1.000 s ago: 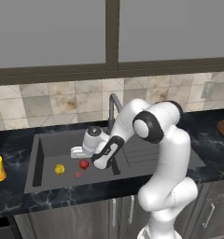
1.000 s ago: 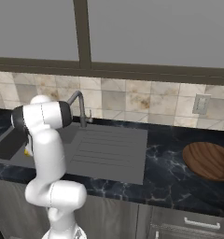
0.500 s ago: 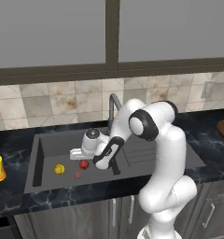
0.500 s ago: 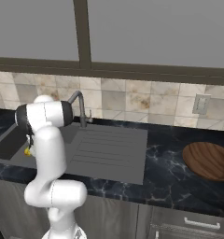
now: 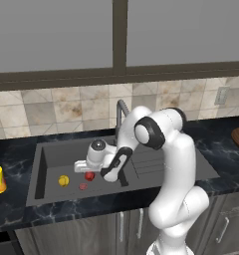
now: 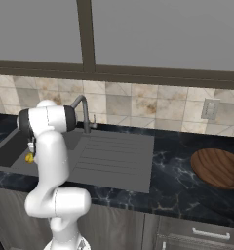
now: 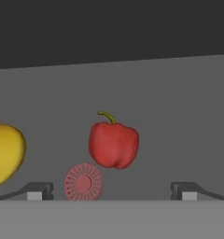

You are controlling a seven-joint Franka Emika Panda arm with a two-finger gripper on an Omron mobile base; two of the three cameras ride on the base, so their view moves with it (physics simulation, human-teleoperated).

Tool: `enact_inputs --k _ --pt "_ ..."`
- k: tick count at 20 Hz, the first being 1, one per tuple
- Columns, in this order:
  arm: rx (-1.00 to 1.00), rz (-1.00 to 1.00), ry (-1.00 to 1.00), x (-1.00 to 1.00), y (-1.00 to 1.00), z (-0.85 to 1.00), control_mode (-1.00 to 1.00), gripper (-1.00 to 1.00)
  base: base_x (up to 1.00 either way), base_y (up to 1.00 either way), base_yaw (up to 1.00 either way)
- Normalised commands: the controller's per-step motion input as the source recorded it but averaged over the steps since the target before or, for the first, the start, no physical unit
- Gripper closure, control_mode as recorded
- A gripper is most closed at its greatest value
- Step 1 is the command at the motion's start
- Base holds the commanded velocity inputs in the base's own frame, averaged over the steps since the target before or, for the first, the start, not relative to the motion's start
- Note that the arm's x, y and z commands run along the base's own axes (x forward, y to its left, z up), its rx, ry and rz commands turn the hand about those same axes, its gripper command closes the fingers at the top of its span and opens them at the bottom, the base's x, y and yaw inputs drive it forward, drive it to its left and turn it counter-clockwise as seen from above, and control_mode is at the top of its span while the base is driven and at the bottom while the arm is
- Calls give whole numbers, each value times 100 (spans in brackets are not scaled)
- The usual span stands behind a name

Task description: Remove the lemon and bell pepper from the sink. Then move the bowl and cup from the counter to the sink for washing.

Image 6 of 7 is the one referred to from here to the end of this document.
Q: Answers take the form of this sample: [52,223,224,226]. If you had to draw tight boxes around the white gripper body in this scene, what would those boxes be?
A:
[27,136,37,154]

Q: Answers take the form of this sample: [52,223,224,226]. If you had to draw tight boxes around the yellow lemon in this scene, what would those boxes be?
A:
[24,153,35,165]

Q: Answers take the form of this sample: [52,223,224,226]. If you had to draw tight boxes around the grey sink with drainboard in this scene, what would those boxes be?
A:
[0,126,155,194]

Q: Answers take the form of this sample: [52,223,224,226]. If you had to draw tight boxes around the dark grey tap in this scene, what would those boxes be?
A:
[69,94,98,135]

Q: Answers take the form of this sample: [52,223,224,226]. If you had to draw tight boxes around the grey cupboard door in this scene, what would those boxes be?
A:
[77,203,146,250]
[0,187,54,250]

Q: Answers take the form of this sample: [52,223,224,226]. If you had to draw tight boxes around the grey drawer front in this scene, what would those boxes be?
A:
[155,214,234,250]

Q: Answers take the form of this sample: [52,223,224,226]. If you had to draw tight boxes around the round wooden board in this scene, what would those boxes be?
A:
[189,147,234,191]

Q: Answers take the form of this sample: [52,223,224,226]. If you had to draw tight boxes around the brown window frame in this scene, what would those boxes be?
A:
[0,0,234,91]

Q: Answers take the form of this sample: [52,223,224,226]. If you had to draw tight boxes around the grey wall socket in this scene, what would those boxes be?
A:
[201,97,221,121]

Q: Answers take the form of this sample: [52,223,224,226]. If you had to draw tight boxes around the silver drawer handle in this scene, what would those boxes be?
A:
[191,227,232,241]

